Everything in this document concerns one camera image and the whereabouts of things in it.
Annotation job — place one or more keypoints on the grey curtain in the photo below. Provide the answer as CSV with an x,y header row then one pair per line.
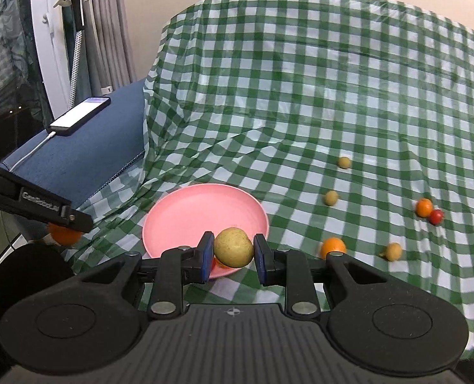
x,y
113,28

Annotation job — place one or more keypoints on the white door frame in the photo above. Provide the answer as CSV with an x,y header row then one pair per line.
x,y
49,40

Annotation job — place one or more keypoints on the small white tag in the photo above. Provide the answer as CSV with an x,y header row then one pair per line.
x,y
106,89

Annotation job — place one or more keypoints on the red cherry tomato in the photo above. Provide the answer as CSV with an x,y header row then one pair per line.
x,y
436,216

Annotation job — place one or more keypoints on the blue sofa cushion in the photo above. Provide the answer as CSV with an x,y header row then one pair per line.
x,y
93,148

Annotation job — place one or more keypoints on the pink plate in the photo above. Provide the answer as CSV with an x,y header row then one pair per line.
x,y
189,216

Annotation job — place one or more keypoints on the green white checkered tablecloth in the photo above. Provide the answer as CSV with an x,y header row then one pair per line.
x,y
301,88

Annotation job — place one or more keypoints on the dark glass pane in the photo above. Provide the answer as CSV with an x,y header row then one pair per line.
x,y
4,48

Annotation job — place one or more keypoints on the black smartphone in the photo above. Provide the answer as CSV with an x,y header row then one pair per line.
x,y
79,114

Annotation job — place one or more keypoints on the small orange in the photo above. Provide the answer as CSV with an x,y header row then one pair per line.
x,y
333,247
65,238
424,207

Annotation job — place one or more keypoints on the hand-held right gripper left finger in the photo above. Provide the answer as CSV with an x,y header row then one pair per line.
x,y
206,256

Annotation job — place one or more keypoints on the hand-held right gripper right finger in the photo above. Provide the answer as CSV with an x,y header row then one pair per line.
x,y
262,264

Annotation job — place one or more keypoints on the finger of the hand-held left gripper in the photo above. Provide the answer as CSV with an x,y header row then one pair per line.
x,y
41,207

